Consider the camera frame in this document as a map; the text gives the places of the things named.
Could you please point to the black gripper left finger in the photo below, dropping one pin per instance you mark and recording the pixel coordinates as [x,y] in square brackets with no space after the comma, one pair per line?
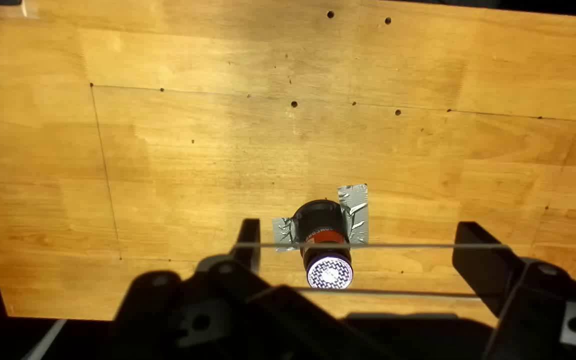
[235,312]

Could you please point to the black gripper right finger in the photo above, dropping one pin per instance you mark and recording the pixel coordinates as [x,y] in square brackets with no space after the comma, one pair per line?
[540,307]

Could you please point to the dark coffee cup red sleeve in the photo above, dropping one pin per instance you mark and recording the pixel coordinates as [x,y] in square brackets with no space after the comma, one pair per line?
[320,222]

